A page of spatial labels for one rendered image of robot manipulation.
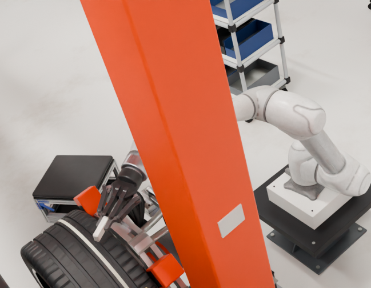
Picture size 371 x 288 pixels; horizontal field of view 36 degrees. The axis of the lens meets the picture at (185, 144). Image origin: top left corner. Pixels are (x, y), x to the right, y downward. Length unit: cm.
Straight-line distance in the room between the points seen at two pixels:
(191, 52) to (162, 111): 11
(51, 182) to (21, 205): 56
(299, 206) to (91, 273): 130
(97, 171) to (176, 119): 233
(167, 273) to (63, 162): 193
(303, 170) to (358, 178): 26
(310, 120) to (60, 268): 96
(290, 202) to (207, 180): 163
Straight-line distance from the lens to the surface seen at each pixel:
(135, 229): 180
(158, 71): 96
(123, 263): 170
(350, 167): 250
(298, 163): 262
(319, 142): 222
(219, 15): 355
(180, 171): 108
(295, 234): 273
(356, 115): 380
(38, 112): 473
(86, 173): 335
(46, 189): 338
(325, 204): 272
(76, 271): 171
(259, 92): 211
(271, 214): 283
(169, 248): 199
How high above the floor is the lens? 239
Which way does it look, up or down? 39 degrees down
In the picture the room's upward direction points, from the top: 17 degrees counter-clockwise
